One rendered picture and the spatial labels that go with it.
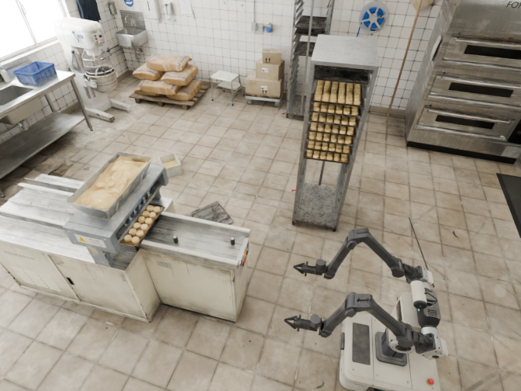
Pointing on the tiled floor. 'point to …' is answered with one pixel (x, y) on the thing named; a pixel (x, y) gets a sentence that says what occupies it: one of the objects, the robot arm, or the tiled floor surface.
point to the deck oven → (470, 83)
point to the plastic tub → (173, 166)
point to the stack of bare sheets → (215, 211)
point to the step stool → (227, 82)
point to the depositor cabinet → (75, 261)
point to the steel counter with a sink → (25, 144)
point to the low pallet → (170, 98)
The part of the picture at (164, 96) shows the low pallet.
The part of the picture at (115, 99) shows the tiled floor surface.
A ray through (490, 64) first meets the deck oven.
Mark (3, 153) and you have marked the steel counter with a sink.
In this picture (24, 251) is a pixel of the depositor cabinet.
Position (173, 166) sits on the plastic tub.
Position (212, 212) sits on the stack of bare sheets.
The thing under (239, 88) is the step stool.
